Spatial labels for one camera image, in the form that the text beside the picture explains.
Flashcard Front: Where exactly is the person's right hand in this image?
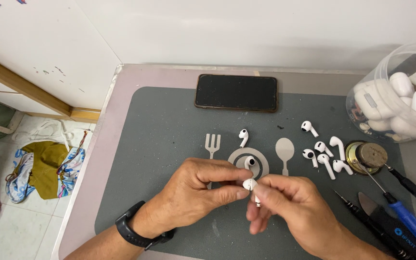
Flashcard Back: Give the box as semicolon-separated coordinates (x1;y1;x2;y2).
246;174;343;259

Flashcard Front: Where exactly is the person's left hand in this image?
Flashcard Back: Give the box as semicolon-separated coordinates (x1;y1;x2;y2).
141;158;254;238

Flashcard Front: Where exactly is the grey printed work mat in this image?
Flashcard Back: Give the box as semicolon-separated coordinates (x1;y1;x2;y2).
95;87;416;260

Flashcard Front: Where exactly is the cluster of white earbuds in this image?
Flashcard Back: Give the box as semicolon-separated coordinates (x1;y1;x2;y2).
301;121;354;181

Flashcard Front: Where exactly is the black smartwatch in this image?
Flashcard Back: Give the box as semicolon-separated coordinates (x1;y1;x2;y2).
115;201;175;251

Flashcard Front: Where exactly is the slim black precision screwdriver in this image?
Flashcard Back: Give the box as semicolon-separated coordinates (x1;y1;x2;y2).
333;189;416;260

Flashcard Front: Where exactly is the round brass speaker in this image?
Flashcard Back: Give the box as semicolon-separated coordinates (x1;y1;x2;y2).
344;141;389;176

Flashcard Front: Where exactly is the black smartphone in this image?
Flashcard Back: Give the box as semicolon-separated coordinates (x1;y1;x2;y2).
194;74;279;113

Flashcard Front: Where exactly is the heap of colourful cloths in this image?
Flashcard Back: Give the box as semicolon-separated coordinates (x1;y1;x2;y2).
5;139;86;204

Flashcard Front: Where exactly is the heap of white charging cases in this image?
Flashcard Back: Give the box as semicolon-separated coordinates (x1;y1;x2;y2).
353;72;416;138

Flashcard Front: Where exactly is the white cloth bag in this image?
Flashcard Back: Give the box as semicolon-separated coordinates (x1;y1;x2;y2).
12;119;94;146

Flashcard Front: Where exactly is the clear plastic jar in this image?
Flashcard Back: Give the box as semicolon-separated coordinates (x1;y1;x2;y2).
345;41;416;143

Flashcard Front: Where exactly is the white cabinet with wooden trim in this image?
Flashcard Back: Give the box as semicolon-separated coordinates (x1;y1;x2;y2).
0;0;123;124

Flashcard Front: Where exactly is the black handled metal opening tool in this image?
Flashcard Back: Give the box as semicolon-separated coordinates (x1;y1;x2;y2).
358;192;416;260

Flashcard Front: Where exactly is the blue handled screwdriver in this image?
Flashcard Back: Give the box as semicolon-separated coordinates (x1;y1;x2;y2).
352;162;416;250

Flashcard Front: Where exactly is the thick black handled screwdriver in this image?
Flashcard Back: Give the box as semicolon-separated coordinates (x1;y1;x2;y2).
385;164;416;219

